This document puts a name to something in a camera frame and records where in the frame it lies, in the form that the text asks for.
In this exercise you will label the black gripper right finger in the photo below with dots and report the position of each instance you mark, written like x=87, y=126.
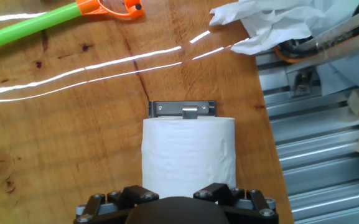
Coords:
x=219, y=193

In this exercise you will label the aluminium frame bar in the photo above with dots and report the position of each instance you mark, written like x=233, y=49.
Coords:
x=338, y=40

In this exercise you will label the wooden board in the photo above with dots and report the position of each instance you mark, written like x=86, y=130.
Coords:
x=73, y=124

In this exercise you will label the metal corner bracket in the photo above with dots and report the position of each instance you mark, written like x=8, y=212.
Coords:
x=303, y=84

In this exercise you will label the white toilet paper roll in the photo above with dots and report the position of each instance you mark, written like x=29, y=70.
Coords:
x=188, y=152

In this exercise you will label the steel paper roll holder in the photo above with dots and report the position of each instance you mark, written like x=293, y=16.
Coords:
x=170, y=109

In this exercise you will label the white paper sheet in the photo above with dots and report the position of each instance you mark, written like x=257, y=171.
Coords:
x=350, y=74

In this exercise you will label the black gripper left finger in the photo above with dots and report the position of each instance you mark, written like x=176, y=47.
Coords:
x=132, y=194

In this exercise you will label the crumpled white tissue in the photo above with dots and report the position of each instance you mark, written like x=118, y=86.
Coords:
x=275, y=21

